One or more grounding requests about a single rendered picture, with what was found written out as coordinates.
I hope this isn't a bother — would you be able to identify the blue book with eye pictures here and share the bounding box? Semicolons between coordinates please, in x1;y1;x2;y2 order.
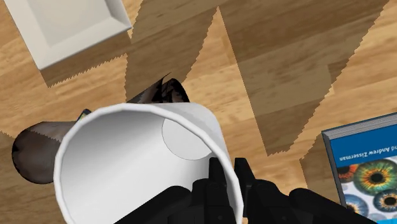
321;112;397;224

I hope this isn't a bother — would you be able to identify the dark brown rounded object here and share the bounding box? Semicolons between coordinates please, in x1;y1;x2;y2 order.
11;120;78;185

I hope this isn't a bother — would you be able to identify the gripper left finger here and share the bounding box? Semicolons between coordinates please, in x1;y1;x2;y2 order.
114;157;238;224

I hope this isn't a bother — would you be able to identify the white square plate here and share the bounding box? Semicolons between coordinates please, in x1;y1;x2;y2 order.
3;0;134;71

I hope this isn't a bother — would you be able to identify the dark brown pointed object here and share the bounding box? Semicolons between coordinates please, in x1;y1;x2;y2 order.
126;72;191;104

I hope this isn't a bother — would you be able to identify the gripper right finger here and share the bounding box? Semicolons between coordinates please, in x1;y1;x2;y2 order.
233;157;380;224

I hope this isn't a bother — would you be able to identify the white cup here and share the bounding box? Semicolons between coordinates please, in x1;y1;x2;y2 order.
53;102;244;224

